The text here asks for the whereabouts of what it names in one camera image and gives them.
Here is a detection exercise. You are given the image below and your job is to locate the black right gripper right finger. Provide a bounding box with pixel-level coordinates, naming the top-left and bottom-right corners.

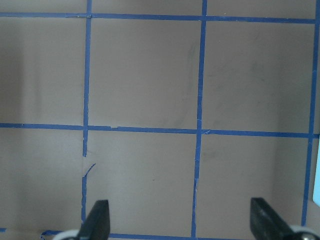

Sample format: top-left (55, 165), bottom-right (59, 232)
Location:
top-left (250, 197), bottom-right (297, 240)

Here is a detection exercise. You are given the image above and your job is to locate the light blue plastic bin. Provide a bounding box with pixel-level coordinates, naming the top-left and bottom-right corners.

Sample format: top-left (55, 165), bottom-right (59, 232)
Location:
top-left (312, 146), bottom-right (320, 207)

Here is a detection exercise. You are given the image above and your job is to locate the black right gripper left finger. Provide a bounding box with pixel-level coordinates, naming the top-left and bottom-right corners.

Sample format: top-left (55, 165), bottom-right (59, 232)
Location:
top-left (77, 200), bottom-right (111, 240)

